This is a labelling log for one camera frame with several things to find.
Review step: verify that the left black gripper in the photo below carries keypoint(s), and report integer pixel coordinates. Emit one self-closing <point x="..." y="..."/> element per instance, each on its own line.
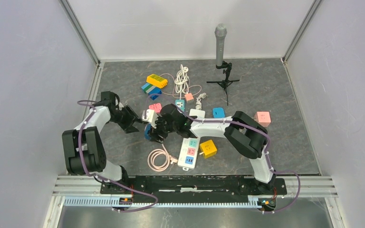
<point x="132" y="117"/>

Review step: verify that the black microphone tripod stand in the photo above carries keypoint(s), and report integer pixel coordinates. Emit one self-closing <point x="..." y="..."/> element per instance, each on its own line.
<point x="226" y="82"/>

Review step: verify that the grey microphone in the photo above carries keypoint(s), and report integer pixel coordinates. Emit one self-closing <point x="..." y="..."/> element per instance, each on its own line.
<point x="220" y="34"/>

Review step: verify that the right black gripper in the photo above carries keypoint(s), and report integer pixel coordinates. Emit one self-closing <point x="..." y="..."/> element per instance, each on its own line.
<point x="156" y="131"/>

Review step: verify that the pink cube socket adapter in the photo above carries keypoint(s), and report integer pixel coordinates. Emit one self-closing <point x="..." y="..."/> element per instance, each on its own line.
<point x="263" y="118"/>

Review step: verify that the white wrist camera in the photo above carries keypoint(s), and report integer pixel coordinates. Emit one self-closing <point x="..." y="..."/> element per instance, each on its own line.
<point x="149" y="116"/>
<point x="110" y="97"/>

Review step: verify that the yellow cube socket adapter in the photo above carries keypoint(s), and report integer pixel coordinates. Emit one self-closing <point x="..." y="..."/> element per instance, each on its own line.
<point x="208" y="149"/>

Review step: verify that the yellow rectangular power strip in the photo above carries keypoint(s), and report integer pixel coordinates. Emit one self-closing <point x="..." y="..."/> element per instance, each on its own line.
<point x="157" y="81"/>

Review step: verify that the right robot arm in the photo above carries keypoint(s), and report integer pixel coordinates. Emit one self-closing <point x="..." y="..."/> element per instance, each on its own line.
<point x="247" y="136"/>

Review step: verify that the teal power strip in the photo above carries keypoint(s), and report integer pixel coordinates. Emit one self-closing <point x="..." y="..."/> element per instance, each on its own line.
<point x="180" y="104"/>

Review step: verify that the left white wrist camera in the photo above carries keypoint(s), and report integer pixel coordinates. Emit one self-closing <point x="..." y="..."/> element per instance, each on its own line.
<point x="110" y="97"/>

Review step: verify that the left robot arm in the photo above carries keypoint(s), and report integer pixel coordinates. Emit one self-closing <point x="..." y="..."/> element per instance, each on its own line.
<point x="83" y="148"/>

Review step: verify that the small pink plug adapter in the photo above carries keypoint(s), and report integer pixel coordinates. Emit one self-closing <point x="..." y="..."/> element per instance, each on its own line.
<point x="189" y="97"/>

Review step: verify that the blue white cube adapter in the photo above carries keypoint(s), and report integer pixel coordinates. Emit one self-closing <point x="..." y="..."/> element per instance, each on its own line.
<point x="147" y="131"/>

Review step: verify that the white multicolour power strip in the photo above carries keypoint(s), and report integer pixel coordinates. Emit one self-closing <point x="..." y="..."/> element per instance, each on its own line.
<point x="189" y="149"/>

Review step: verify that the blue green power strip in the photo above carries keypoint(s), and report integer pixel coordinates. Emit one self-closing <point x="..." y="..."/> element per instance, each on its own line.
<point x="151" y="90"/>

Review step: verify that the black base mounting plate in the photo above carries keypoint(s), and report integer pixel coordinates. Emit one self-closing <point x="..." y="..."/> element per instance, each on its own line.
<point x="194" y="189"/>

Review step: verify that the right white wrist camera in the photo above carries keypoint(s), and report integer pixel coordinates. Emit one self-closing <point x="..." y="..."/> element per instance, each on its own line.
<point x="149" y="116"/>

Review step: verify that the grey slotted cable duct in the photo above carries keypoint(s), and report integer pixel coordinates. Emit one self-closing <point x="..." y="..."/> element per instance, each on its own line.
<point x="85" y="191"/>

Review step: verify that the small blue plug adapter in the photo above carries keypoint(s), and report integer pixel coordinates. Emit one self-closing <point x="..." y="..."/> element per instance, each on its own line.
<point x="218" y="112"/>

